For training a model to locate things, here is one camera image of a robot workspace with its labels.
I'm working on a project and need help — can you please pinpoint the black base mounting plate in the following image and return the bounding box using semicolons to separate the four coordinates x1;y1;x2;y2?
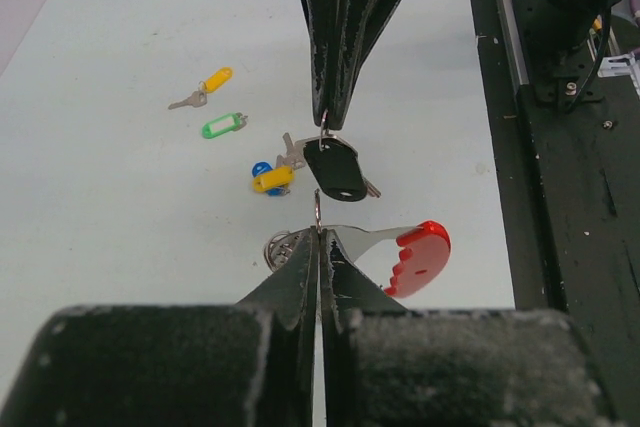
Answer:
471;0;639;424

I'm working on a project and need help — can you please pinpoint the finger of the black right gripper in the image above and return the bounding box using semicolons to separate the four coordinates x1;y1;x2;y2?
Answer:
327;0;402;130
300;0;344;127

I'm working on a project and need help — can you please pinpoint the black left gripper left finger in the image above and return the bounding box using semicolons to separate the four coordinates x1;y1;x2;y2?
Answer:
1;228;319;426

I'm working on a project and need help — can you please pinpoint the blue tag with key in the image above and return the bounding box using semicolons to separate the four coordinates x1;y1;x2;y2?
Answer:
252;161;294;196

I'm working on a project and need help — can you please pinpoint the green key tag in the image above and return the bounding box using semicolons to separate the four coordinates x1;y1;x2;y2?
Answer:
201;112;248;140

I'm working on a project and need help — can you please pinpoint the black tag with silver key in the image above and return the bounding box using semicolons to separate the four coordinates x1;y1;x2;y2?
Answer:
293;110;381;202

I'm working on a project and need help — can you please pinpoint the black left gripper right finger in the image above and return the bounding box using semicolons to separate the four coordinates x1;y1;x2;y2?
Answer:
319;230;624;426

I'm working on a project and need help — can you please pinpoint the red-handled metal keyring holder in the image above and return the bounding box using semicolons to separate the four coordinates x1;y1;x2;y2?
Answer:
252;191;451;299

